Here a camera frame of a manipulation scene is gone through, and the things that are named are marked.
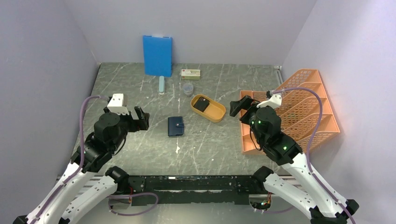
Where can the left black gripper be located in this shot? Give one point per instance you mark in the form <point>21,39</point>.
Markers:
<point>141,123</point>

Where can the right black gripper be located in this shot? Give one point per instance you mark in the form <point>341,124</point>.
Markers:
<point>245,103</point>

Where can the dark blue card holder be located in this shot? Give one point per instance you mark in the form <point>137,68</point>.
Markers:
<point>175,126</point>

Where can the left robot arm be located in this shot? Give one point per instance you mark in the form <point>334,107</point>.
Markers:
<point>62,205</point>

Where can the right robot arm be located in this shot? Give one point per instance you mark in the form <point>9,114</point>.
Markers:
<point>321,203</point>

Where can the black card in tray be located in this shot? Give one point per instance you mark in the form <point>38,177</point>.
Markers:
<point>201,104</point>

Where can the light blue eraser stick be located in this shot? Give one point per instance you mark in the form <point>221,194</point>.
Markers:
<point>161,88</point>

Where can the yellow oval tray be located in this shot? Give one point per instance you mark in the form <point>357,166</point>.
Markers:
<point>214,112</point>

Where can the small clear plastic cup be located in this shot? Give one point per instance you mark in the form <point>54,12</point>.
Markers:
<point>188,89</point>

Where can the orange file organizer rack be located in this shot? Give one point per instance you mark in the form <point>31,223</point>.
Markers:
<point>299,110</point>

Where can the small red white box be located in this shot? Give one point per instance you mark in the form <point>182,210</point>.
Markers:
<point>190,74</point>

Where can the blue board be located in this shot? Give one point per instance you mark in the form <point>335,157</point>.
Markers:
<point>157,52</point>

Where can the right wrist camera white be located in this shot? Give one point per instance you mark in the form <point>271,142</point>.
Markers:
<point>274,100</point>

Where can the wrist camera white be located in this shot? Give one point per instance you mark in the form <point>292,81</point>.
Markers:
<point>274,100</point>
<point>118,104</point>

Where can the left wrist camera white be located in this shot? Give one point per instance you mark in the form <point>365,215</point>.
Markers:
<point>118,104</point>

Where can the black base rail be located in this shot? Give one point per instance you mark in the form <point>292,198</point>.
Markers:
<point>163,189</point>

